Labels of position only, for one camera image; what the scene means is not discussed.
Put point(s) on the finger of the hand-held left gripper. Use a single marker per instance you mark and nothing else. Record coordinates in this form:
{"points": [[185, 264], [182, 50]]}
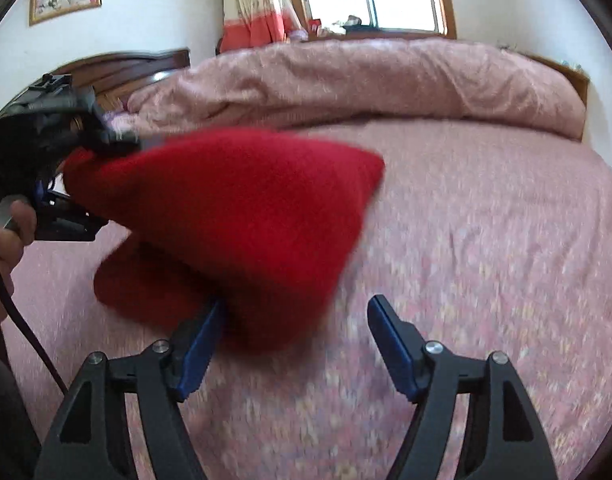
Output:
{"points": [[113, 135], [65, 220]]}

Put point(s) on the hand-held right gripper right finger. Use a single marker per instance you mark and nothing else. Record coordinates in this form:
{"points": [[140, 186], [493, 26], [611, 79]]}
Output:
{"points": [[391, 345]]}

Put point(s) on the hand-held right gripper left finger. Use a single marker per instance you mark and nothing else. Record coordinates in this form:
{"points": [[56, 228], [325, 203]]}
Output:
{"points": [[200, 345]]}

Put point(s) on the red knit cardigan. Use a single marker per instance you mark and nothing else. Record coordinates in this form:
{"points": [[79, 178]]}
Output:
{"points": [[246, 210]]}

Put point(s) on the pile of clothes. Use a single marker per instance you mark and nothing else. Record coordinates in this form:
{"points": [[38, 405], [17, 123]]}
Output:
{"points": [[348, 24]]}

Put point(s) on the person's left hand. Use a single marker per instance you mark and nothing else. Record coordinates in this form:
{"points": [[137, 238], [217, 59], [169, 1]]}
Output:
{"points": [[8, 250]]}

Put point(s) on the wooden headboard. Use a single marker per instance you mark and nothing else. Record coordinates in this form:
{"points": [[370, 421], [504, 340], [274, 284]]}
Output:
{"points": [[135, 62]]}

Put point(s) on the pink floral bed sheet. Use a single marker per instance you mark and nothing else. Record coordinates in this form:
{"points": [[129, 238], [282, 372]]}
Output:
{"points": [[486, 260]]}

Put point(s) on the cream and red curtain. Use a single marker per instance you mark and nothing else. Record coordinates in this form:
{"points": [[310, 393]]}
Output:
{"points": [[251, 10]]}

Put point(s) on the person's dark clothing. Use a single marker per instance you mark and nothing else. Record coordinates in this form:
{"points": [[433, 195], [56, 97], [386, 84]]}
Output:
{"points": [[5, 410]]}

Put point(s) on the small red box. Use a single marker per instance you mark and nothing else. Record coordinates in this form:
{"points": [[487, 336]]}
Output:
{"points": [[314, 26]]}

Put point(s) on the pink floral duvet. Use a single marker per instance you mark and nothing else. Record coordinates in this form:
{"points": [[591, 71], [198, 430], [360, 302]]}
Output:
{"points": [[386, 80]]}

